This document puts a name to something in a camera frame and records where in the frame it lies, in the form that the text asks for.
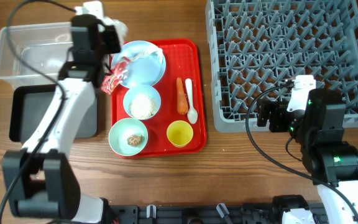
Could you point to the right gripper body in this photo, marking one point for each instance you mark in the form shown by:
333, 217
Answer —
272, 116

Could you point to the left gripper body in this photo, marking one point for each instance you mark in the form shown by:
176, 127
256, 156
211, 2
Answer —
109, 41

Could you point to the red snack wrapper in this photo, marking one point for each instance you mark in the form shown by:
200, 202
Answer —
115, 77

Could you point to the light blue rice bowl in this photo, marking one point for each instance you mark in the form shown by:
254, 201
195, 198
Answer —
140, 89

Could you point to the white rice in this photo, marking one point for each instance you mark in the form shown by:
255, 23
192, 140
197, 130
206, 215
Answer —
143, 107

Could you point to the light green bowl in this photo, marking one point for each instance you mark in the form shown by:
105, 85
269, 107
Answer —
119, 133

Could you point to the orange carrot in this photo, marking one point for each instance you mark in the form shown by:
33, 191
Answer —
182, 105

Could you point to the brown mushroom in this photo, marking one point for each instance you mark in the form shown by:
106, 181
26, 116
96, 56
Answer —
135, 140

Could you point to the yellow cup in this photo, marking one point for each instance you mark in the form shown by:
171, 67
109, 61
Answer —
180, 133

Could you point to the white tissue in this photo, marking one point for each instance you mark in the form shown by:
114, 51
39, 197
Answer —
120, 27

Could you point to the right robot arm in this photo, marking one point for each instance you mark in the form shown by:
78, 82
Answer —
332, 163

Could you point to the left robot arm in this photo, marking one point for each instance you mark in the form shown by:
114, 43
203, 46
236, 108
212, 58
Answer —
39, 180

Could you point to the grey dishwasher rack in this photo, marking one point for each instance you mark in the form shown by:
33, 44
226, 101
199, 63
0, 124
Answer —
255, 45

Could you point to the large light blue plate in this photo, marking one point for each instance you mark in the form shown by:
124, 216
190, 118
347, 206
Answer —
147, 63

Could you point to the clear plastic bin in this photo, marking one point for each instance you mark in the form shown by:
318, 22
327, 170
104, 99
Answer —
43, 46

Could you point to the white spoon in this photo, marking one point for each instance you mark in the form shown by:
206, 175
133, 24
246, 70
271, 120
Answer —
192, 114

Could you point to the red serving tray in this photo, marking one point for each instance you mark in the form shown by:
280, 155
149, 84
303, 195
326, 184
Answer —
181, 56

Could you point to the black tray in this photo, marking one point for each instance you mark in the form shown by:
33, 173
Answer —
29, 105

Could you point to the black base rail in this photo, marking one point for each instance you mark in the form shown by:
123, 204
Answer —
282, 209

